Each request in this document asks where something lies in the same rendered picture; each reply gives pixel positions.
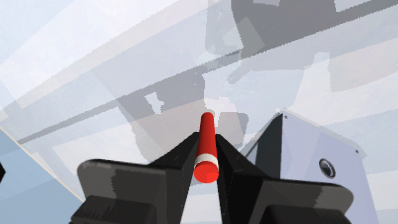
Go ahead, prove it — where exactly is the grey sloped panel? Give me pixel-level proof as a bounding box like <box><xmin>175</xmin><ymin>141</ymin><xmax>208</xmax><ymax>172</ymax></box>
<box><xmin>245</xmin><ymin>113</ymin><xmax>379</xmax><ymax>224</ymax></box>

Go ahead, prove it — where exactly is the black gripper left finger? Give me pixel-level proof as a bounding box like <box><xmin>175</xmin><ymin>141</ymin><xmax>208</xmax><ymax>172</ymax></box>
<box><xmin>76</xmin><ymin>132</ymin><xmax>200</xmax><ymax>224</ymax></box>

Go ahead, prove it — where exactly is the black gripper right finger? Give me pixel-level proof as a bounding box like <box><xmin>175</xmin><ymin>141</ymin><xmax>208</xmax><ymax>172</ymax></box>
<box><xmin>215</xmin><ymin>134</ymin><xmax>354</xmax><ymax>224</ymax></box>

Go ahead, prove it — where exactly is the red peg with white band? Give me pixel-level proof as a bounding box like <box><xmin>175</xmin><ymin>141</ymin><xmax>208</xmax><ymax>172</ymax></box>
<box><xmin>194</xmin><ymin>112</ymin><xmax>219</xmax><ymax>183</ymax></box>

